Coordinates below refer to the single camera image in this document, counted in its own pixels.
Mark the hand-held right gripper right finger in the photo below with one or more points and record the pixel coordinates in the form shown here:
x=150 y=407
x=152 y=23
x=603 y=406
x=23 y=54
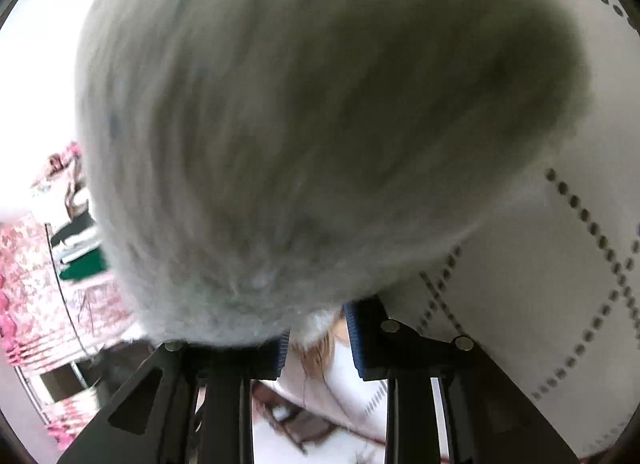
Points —
x=353 y=339

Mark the white diamond-patterned bed cover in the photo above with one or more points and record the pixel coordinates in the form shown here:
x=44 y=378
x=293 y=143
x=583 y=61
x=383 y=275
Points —
x=550 y=294

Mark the white fuzzy jacket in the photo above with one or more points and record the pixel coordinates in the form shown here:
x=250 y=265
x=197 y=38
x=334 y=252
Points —
x=300 y=118

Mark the pink floral curtain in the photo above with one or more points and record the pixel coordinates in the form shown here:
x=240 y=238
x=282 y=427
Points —
x=30 y=269

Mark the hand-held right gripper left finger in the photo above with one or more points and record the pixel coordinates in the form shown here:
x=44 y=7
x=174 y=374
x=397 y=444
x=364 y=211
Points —
x=281 y=354

